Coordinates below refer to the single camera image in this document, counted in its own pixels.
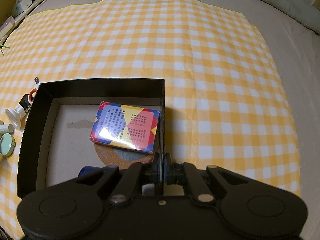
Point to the round cork coaster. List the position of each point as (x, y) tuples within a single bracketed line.
[(121, 157)]

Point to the mint green round compact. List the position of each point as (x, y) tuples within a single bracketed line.
[(7, 144)]

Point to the black smartwatch body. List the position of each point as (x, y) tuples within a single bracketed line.
[(24, 102)]

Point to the yellow checkered cloth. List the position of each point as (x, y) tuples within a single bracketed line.
[(226, 120)]

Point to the grey bed sheet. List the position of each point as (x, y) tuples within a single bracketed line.
[(295, 50)]

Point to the tissue box on shelf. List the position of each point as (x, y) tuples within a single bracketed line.
[(19, 7)]

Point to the colourful card box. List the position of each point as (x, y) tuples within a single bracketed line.
[(127, 127)]

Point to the black cardboard box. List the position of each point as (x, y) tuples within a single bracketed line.
[(37, 135)]

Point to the red white scissors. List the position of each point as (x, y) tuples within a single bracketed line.
[(32, 93)]

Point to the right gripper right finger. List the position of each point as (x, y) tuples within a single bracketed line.
[(173, 172)]

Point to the small white tube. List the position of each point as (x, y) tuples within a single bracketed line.
[(6, 128)]

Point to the purple flat box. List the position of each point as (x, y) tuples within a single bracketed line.
[(6, 26)]

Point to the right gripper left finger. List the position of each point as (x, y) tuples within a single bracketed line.
[(153, 183)]

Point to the blue cylindrical bottle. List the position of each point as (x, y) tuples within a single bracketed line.
[(88, 171)]

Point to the white suction cup knob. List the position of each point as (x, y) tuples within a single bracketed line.
[(15, 115)]

